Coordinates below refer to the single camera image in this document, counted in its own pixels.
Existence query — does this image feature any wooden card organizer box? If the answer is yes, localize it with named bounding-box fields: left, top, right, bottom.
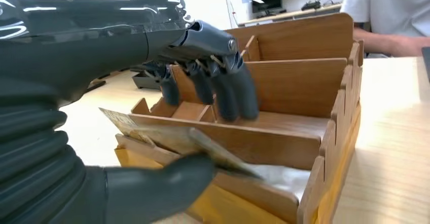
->
left=114, top=12, right=365, bottom=224

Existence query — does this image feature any person at desk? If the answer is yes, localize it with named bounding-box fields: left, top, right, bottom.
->
left=340, top=0, right=430, bottom=58

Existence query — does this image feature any wooden background desk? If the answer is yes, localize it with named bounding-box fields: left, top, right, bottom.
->
left=237, top=3, right=343, bottom=27

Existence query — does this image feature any small black device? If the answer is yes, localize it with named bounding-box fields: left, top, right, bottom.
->
left=301, top=0, right=322, bottom=11

